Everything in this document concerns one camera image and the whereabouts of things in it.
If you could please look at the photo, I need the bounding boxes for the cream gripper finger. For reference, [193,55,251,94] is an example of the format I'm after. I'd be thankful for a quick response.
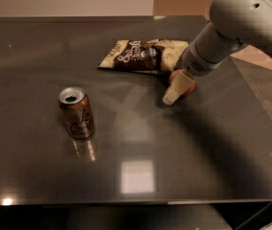
[163,69,195,105]

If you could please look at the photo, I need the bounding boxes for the red apple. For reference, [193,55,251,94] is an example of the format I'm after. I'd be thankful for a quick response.
[169,69,195,97]

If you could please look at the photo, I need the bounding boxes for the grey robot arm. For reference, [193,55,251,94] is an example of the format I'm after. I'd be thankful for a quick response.
[163,0,272,105]

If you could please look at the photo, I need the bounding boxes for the brown chip bag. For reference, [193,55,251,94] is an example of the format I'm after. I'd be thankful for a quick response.
[99,39,189,75]

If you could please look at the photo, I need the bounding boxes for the orange soda can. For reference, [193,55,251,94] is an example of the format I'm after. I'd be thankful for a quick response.
[58,86,94,139]

